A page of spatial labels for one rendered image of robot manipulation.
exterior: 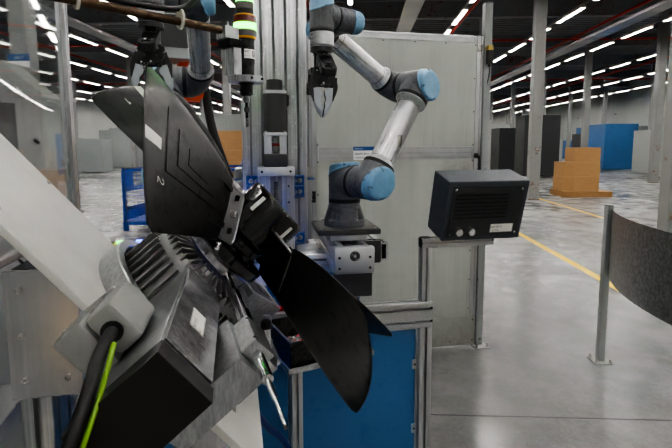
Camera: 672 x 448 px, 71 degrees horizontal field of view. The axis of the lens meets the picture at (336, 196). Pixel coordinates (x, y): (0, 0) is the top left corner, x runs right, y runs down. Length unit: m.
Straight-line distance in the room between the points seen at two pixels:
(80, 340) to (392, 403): 1.16
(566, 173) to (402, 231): 10.38
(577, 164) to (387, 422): 11.93
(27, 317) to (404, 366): 1.06
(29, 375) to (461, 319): 2.75
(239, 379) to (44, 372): 0.36
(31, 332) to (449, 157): 2.57
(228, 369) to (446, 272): 2.62
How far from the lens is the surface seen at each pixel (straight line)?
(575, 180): 13.24
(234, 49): 0.93
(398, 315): 1.46
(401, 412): 1.62
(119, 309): 0.58
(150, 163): 0.57
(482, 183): 1.43
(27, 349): 0.88
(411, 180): 2.95
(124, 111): 0.92
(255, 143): 1.83
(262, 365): 0.60
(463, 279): 3.21
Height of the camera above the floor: 1.34
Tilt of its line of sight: 6 degrees down
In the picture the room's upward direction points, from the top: straight up
